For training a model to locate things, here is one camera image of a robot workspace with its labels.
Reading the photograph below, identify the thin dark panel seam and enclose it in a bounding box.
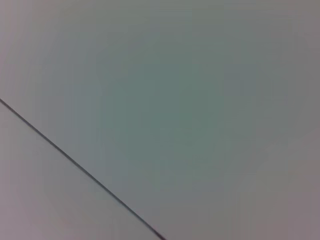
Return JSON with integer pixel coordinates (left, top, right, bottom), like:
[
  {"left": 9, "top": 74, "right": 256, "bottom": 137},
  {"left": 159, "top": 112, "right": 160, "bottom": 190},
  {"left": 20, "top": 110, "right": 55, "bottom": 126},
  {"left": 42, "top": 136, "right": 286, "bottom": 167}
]
[{"left": 0, "top": 97, "right": 168, "bottom": 240}]

